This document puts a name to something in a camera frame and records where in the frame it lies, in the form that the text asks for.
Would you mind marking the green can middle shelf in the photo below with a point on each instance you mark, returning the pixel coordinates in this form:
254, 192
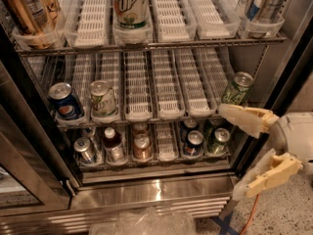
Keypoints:
238, 88

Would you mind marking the fridge left glass door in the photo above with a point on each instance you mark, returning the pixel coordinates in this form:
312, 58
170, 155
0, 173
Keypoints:
33, 150

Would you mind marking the blue pepsi can bottom front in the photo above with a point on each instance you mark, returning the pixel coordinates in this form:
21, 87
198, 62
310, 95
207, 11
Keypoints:
193, 143

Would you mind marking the silver can bottom rear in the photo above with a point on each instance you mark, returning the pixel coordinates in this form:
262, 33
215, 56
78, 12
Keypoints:
92, 134

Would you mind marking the blue pepsi can bottom rear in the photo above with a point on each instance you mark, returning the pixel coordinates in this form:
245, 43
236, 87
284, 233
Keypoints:
186, 126

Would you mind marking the blue floor tape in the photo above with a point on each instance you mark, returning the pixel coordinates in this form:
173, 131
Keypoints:
225, 225

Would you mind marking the bottom wire shelf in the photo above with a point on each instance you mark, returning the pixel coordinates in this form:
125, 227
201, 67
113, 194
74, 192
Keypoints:
130, 166

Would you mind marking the copper can bottom front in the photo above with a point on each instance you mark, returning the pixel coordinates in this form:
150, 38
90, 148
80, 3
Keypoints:
142, 147

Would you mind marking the white 7up can top shelf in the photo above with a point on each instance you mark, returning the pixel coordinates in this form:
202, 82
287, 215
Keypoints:
131, 14

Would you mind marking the white 7up can middle shelf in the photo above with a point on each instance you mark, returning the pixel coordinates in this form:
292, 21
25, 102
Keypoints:
102, 99

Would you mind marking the middle wire shelf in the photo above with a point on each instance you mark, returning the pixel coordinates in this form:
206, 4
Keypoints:
89, 120

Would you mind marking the green can bottom front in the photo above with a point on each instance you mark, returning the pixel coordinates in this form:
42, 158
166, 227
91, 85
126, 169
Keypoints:
218, 141

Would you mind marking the brown bottle white cap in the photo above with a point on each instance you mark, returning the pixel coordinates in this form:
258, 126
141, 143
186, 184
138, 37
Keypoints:
113, 144

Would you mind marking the gold can top shelf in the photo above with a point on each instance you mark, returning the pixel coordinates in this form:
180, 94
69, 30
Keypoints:
35, 19

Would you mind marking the green can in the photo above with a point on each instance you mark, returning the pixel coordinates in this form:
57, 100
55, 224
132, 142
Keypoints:
210, 125
218, 141

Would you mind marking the blue silver can top shelf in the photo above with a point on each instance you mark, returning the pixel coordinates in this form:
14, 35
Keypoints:
248, 8

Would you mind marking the fridge right door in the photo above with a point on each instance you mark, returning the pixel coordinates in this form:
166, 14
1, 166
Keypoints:
281, 71

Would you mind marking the green can bottom rear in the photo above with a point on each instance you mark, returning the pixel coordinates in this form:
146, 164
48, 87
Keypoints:
210, 125

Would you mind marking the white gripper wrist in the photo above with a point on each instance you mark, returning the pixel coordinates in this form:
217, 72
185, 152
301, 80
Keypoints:
294, 137

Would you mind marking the silver can bottom front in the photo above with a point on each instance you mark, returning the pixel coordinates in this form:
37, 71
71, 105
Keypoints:
84, 148

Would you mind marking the copper can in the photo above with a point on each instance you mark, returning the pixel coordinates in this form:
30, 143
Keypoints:
140, 128
142, 147

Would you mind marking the top wire shelf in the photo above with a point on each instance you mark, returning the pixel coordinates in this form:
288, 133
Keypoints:
232, 42

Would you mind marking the wire shelf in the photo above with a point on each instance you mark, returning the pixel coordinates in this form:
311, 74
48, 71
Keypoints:
232, 42
130, 166
89, 120

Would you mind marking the silver can top right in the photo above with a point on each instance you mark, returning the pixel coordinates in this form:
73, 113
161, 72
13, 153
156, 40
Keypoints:
268, 11

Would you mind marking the copper can bottom rear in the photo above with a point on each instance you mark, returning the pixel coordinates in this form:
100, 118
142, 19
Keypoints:
140, 128

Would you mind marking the blue pepsi can middle shelf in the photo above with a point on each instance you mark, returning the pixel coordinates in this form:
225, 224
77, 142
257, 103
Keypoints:
65, 101

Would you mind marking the white 7up can shelf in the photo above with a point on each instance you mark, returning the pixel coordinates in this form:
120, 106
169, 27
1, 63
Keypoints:
131, 14
102, 99

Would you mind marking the blue pepsi can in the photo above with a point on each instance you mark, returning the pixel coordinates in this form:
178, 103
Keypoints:
186, 126
193, 143

